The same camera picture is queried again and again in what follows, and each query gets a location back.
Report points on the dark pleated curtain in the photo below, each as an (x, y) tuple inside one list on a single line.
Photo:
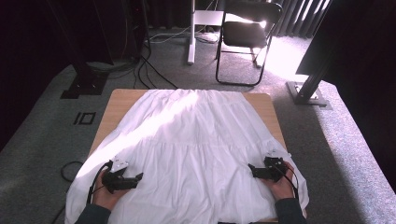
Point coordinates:
[(295, 15)]

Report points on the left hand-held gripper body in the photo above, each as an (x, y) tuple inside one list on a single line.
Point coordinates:
[(113, 182)]

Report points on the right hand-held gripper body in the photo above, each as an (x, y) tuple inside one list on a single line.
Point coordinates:
[(275, 169)]

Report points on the white skirt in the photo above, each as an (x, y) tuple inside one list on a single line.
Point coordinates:
[(193, 146)]

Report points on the dark equipment rack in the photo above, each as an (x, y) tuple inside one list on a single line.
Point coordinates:
[(135, 28)]

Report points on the white desk frame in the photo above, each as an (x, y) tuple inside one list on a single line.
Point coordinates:
[(191, 37)]

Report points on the person's right hand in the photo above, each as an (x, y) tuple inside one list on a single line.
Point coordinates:
[(283, 188)]

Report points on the black stand with grey base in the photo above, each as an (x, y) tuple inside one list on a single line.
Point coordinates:
[(308, 93)]

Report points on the black stand with square base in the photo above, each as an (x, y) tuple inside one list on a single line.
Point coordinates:
[(84, 85)]

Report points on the person's left hand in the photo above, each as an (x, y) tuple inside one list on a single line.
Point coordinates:
[(106, 199)]

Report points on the dark flat panel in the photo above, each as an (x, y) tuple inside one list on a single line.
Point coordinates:
[(323, 40)]

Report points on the black folding chair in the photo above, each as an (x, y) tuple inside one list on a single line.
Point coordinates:
[(246, 34)]

